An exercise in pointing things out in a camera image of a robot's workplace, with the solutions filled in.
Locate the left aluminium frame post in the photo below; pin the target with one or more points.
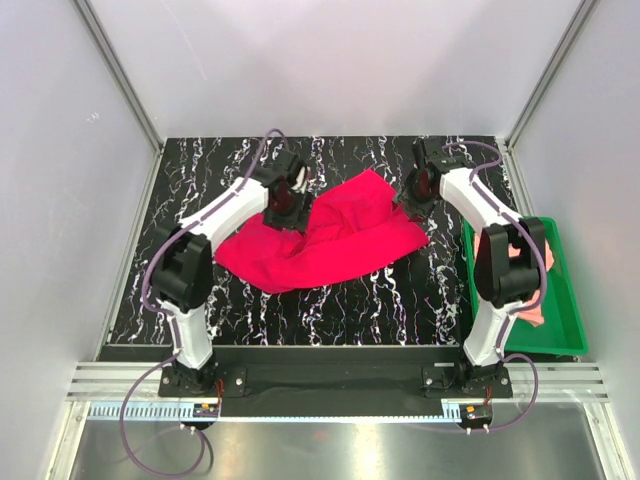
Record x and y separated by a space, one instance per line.
107 52

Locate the right aluminium frame post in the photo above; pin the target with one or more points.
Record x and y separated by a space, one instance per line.
560 54

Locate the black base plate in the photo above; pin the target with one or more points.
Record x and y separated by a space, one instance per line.
336 381

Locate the green plastic bin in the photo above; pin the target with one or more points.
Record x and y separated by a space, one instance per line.
561 331

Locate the orange connector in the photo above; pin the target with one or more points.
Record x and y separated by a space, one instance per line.
478 411
206 410

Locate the right orange connector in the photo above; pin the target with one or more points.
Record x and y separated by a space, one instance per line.
478 411

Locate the aluminium rail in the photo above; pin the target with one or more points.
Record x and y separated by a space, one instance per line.
557 382

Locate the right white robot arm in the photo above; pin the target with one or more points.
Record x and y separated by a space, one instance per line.
510 273

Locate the left orange connector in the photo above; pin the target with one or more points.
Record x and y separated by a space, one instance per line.
206 410

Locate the red t shirt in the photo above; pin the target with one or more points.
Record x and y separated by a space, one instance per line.
354 229

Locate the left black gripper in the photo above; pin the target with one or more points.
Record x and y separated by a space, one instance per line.
298 220

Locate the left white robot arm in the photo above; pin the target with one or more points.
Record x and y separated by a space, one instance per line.
180 276

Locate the aluminium frame post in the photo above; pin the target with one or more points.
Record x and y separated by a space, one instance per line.
560 54
107 52

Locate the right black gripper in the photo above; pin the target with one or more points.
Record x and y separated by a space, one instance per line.
419 212

